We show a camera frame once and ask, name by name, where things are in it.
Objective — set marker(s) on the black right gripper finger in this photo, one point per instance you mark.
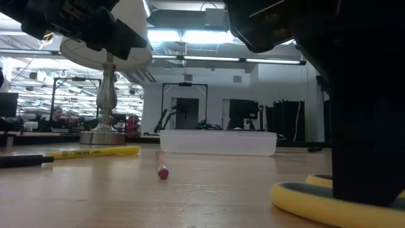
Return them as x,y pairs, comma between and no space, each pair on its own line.
367,152

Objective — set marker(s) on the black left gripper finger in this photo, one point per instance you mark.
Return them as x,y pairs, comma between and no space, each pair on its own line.
117,38

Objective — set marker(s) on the yellow highlighter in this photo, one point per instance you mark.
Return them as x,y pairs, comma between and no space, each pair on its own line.
95,152

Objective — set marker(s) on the black background robot arm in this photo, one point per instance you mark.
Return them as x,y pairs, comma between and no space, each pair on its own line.
172,110

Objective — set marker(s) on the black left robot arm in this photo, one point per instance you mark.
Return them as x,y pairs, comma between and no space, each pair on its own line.
8,9

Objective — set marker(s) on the grey ceiling box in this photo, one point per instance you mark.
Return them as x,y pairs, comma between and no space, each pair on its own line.
215,17

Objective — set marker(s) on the pink lid clear pencil box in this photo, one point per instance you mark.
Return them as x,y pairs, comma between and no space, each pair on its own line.
218,142

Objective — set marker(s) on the white shade silver table lamp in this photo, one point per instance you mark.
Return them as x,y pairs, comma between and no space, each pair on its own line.
106,95

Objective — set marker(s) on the bright ceiling light panel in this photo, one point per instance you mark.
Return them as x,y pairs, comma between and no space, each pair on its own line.
196,36

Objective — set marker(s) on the black curtain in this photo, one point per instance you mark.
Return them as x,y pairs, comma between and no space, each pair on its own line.
284,120

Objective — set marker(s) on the red chair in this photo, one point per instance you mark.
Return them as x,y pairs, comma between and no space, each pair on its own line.
133,125

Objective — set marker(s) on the long ceiling strip light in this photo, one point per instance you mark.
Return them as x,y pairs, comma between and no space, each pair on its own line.
210,58

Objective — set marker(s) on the person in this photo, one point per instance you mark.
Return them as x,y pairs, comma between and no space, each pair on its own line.
57,115

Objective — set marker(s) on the black computer monitor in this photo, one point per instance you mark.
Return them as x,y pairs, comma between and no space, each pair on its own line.
9,104
243,111

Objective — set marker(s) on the orange pencil with pink eraser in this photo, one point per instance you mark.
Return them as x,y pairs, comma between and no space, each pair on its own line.
163,172

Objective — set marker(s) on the black background station frame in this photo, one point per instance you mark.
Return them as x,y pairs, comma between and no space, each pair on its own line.
76,78
185,84

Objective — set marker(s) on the black aluminium table frame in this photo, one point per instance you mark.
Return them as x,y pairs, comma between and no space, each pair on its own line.
142,139

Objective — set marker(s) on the grey wall speaker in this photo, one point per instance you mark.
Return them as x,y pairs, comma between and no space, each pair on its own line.
237,78

